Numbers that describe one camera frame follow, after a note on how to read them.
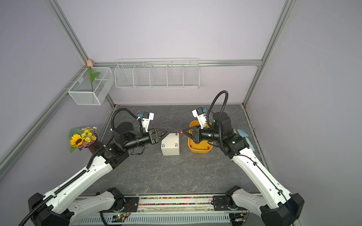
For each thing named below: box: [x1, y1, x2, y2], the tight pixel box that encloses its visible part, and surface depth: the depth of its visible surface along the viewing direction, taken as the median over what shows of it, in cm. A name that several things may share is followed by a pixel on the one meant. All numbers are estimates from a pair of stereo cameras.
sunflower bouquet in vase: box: [68, 127, 104, 154], surface depth 74 cm
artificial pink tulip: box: [86, 59, 101, 92], surface depth 92 cm
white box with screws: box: [160, 132, 180, 156], surface depth 87 cm
